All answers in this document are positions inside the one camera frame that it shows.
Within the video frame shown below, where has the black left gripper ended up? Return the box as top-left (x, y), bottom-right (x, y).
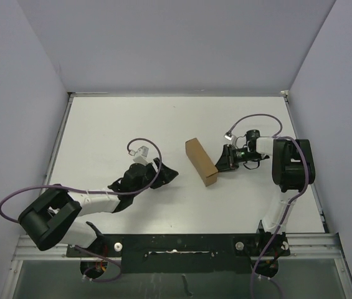
top-left (132, 157), bottom-right (178, 196)

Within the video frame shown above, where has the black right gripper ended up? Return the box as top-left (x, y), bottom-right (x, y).
top-left (212, 145), bottom-right (262, 173)

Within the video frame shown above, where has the brown cardboard box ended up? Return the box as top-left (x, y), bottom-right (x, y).
top-left (185, 138), bottom-right (218, 187)

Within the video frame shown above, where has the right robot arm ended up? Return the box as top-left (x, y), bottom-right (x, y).
top-left (216, 130), bottom-right (316, 255)

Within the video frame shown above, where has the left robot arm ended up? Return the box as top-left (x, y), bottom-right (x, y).
top-left (18, 158), bottom-right (179, 256)

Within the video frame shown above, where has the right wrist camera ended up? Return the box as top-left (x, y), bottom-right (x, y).
top-left (224, 131), bottom-right (237, 146)

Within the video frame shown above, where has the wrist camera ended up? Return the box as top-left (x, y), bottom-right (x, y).
top-left (224, 131), bottom-right (237, 146)
top-left (133, 146), bottom-right (149, 166)

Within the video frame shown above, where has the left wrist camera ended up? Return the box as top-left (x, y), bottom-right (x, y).
top-left (133, 146), bottom-right (149, 166)

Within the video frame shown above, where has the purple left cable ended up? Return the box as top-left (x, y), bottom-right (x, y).
top-left (0, 137), bottom-right (163, 224)

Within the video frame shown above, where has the purple cable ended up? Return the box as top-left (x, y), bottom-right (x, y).
top-left (0, 137), bottom-right (163, 224)
top-left (227, 113), bottom-right (307, 299)

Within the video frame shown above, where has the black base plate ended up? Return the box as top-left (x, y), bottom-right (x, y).
top-left (65, 233), bottom-right (288, 281)

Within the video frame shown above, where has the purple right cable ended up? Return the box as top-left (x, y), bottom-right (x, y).
top-left (227, 113), bottom-right (307, 299)

